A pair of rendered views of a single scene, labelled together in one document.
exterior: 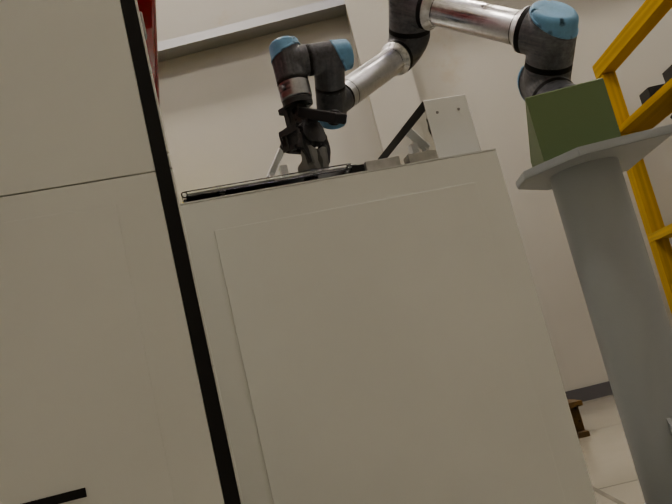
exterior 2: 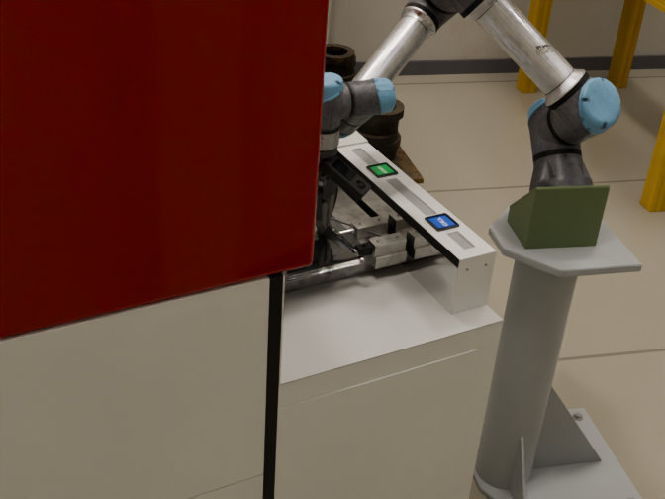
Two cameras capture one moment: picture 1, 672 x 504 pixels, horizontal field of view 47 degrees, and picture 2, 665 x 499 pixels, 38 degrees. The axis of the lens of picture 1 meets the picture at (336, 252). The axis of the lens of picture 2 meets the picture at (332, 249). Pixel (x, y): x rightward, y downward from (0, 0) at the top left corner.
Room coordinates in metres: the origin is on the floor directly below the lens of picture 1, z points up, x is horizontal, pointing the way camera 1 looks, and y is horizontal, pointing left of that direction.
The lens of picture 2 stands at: (-0.06, 0.46, 2.02)
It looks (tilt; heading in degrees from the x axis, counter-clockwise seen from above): 32 degrees down; 344
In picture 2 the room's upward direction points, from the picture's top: 4 degrees clockwise
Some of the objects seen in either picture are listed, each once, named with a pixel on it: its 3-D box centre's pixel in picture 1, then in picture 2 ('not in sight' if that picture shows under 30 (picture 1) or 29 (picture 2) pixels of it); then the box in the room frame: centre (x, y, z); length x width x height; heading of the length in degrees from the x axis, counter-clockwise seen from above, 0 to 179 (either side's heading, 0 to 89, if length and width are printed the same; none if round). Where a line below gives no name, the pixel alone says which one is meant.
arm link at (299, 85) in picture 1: (294, 93); (321, 137); (1.73, 0.01, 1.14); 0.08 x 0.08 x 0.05
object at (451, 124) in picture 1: (412, 171); (407, 221); (1.76, -0.22, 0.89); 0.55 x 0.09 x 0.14; 14
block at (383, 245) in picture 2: (381, 166); (386, 244); (1.67, -0.14, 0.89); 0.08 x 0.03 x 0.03; 104
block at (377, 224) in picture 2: not in sight; (369, 226); (1.74, -0.12, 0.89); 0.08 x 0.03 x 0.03; 104
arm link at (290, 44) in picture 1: (289, 62); (325, 102); (1.73, 0.00, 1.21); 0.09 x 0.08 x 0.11; 101
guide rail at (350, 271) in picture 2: not in sight; (299, 281); (1.64, 0.06, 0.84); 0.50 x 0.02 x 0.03; 104
